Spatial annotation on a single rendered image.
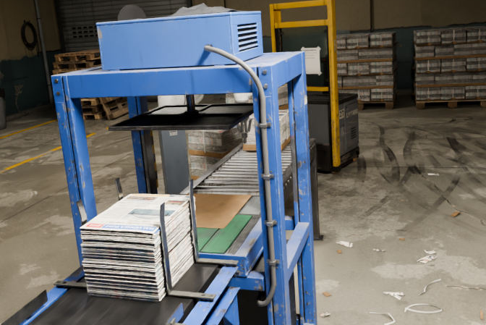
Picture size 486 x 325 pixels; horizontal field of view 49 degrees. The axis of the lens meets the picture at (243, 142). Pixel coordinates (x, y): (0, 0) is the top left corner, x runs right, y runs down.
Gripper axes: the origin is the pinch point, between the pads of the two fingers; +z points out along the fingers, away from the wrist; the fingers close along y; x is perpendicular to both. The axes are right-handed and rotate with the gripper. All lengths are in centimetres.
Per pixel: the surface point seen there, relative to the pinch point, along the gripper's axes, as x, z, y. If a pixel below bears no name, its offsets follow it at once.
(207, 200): 89, 13, -6
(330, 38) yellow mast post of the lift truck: -220, -53, -28
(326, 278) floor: 13, 94, -53
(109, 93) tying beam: 149, -53, 7
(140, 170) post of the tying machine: 89, -3, 32
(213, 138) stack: -68, 16, 49
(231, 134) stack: -78, 15, 37
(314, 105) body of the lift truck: -244, 20, -5
